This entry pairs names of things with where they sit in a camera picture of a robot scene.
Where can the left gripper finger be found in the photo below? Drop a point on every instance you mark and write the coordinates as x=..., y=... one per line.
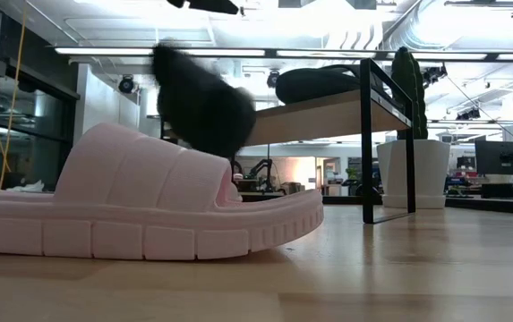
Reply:
x=213, y=5

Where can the black slide sandal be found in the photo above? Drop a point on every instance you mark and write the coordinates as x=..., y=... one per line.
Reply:
x=314, y=85
x=202, y=112

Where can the pink slide sandal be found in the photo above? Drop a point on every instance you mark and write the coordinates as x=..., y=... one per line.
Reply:
x=126, y=201

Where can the long light bar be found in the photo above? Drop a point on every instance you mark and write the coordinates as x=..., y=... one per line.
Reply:
x=104, y=51

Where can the green cactus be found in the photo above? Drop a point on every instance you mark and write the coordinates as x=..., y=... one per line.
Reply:
x=408, y=89

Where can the white crumpled cloth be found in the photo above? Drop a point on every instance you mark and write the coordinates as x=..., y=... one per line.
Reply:
x=28, y=187

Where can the white hexagonal plant pot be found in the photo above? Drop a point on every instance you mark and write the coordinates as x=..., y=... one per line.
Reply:
x=412, y=174

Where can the black monitor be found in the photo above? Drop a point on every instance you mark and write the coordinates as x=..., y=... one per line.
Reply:
x=502, y=157

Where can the round black ceiling camera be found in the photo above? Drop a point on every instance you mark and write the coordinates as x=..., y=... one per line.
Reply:
x=126, y=84
x=273, y=79

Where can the wooden shelf black metal frame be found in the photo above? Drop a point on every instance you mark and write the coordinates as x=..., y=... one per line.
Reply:
x=318, y=118

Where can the black aluminium table frame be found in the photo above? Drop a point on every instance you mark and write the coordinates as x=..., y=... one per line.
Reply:
x=484, y=205

